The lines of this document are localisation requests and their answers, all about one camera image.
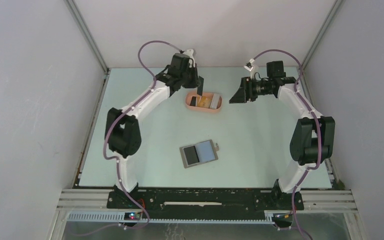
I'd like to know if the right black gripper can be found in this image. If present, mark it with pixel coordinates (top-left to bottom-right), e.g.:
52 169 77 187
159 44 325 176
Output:
228 76 272 104

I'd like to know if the black card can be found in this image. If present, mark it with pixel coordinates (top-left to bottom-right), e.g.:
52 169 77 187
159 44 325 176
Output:
196 85 204 98
189 96 197 107

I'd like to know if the beige leather card holder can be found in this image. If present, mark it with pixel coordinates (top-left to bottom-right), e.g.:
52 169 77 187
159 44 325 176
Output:
179 139 220 169

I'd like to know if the grey card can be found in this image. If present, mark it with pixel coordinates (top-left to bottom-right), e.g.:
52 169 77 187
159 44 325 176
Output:
183 145 199 166

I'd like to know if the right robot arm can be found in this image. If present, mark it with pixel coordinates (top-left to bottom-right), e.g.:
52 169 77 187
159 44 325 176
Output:
229 58 335 209

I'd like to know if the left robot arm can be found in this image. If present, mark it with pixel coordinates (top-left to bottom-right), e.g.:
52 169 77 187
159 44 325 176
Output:
103 49 204 208

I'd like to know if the yellow VIP card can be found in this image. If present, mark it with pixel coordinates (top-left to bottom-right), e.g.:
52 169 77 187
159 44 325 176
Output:
196 96 212 109

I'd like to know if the black card in tray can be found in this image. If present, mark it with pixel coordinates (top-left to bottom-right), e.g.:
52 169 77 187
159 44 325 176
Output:
189 96 197 107

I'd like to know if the pink oval tray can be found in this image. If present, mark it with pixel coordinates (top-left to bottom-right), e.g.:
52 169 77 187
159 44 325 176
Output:
185 91 223 114

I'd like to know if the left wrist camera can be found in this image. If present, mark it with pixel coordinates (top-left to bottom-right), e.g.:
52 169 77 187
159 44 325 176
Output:
181 49 196 68

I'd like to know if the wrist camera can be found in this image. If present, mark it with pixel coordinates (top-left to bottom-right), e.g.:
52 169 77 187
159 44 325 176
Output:
181 49 196 68
243 58 259 79

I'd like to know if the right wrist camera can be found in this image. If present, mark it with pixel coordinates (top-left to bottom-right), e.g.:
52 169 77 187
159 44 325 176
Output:
243 58 259 79

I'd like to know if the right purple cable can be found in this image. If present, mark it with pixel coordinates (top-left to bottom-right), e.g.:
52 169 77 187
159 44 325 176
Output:
252 49 323 240

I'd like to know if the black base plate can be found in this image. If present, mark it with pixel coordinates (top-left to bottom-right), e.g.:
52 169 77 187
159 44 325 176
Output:
106 187 304 221

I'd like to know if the white cable duct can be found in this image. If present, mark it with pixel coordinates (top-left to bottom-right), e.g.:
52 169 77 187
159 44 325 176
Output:
66 211 274 225

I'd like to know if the aluminium frame rail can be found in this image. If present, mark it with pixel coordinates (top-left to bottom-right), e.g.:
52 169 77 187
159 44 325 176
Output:
56 189 358 214

